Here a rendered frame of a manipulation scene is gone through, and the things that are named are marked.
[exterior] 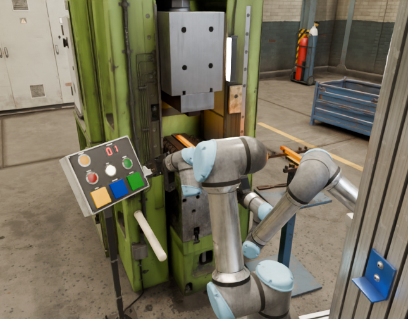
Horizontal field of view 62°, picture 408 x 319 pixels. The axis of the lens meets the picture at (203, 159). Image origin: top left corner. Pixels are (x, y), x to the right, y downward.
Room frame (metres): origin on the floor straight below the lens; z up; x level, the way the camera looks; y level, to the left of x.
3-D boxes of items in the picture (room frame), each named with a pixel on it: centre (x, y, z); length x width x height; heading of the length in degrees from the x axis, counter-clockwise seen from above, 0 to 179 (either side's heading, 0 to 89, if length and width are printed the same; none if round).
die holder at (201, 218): (2.02, 0.08, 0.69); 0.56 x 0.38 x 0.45; 26
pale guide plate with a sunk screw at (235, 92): (2.05, -0.19, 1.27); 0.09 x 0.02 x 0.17; 116
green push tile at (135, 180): (1.47, 0.34, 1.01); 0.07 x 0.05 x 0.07; 141
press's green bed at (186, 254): (2.02, 0.08, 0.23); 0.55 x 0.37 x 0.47; 26
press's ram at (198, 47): (2.00, 0.09, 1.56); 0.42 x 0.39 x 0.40; 26
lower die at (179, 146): (1.98, 0.13, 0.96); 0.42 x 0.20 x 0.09; 26
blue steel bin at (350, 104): (5.19, -2.42, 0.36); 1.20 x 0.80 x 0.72; 34
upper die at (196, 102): (1.98, 0.13, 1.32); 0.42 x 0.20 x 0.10; 26
